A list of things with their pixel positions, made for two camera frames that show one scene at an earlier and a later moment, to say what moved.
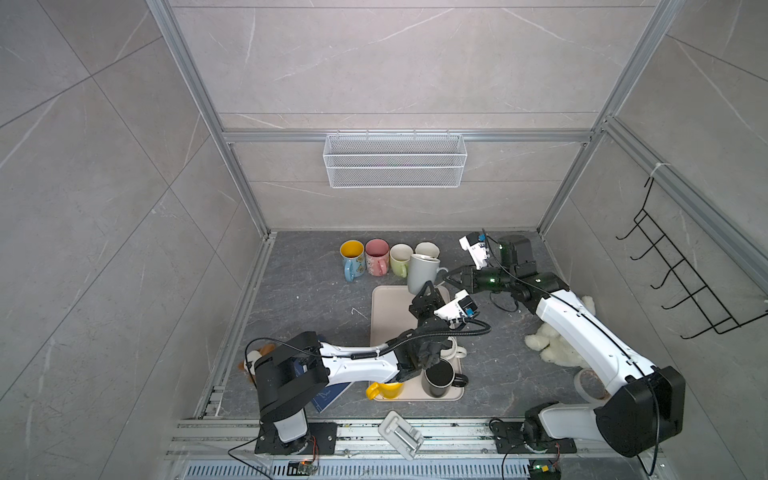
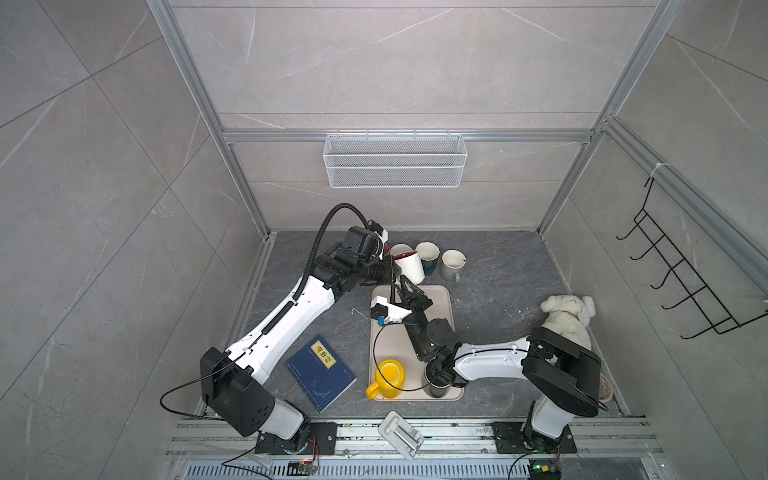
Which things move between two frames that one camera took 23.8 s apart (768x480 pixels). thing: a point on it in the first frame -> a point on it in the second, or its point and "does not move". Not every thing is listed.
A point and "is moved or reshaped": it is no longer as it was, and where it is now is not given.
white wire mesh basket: (395, 161) does not move
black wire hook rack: (705, 299) does not move
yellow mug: (386, 390) does not move
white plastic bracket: (406, 440) does not move
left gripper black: (427, 306) -> (388, 272)
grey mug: (422, 268) -> (452, 261)
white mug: (455, 351) is moved or reshaped
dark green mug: (427, 247) does not move
